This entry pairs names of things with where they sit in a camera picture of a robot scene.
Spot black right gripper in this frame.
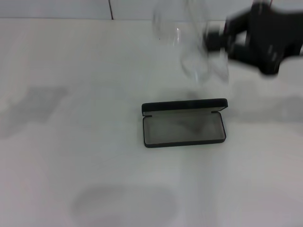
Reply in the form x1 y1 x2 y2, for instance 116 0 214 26
203 0 303 76

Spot clear transparent glasses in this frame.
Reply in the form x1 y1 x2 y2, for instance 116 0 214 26
151 0 231 86

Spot black glasses case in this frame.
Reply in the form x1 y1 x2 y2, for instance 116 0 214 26
141 97 229 149

